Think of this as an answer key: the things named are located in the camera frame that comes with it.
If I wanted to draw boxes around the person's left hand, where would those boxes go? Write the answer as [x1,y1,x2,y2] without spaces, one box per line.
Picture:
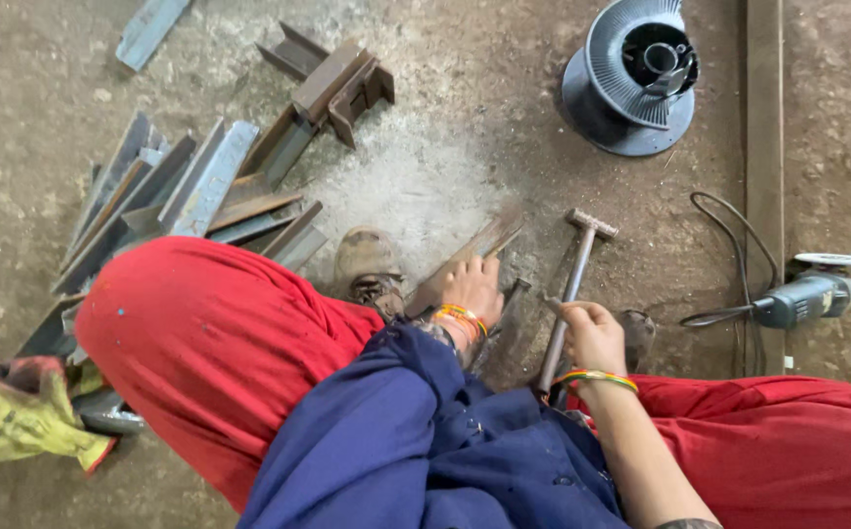
[429,255,506,326]

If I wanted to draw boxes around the person's right hand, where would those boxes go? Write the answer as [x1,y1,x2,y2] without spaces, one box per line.
[553,299,629,377]

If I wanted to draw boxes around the grey steel angle piece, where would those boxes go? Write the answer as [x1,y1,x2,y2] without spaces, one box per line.
[403,213,528,319]

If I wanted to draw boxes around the steel hammer with metal handle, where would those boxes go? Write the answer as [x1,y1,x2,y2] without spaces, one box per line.
[534,208,619,402]

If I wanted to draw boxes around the dark steel flat bar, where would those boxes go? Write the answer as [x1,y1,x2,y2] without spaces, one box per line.
[468,277,534,373]

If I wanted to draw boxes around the coloured bangles on left wrist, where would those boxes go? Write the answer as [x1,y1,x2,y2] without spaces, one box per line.
[430,303,490,343]

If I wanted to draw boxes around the person's left brown shoe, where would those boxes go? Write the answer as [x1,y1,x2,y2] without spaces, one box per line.
[332,226,406,320]

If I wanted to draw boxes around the person's brown shoe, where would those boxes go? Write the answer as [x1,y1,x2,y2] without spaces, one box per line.
[614,309,658,376]
[332,226,406,320]

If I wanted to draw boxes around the coloured bangle on right wrist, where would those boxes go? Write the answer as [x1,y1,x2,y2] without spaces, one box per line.
[553,368,640,395]

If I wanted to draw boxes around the person's right brown shoe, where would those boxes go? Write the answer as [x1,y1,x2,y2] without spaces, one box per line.
[614,309,658,376]

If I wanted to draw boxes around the person's blue shirt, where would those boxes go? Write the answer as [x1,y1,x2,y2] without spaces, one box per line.
[236,322,634,529]

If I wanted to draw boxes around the person's left leg red trousers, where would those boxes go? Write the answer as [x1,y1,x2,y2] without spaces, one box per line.
[74,236,387,515]

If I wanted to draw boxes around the person's leg red trousers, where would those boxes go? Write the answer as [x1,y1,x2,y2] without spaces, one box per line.
[567,373,851,529]
[74,236,387,515]

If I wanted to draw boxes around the pile of steel angle offcuts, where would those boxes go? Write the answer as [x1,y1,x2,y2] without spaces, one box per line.
[16,103,332,436]

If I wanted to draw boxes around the long rusty steel bar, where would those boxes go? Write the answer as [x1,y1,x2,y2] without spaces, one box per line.
[744,0,788,377]

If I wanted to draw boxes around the grey angle grinder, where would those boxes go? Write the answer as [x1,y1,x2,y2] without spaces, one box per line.
[752,253,851,331]

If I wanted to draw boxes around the person's right leg red trousers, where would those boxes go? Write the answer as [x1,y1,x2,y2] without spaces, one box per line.
[567,373,851,529]

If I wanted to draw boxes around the short grey steel plate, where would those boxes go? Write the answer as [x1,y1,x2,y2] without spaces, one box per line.
[115,0,193,73]

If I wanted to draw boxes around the pair of yellow work gloves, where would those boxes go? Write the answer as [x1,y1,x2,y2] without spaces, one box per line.
[0,356,119,476]

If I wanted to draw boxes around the rusty welded steel bracket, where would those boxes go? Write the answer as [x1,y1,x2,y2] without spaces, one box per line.
[255,21,396,151]

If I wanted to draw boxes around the black plastic wire spool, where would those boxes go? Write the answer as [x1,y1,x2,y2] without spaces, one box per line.
[561,0,701,158]

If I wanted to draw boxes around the black grinder cable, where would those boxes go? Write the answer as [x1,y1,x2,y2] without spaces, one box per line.
[679,191,783,377]

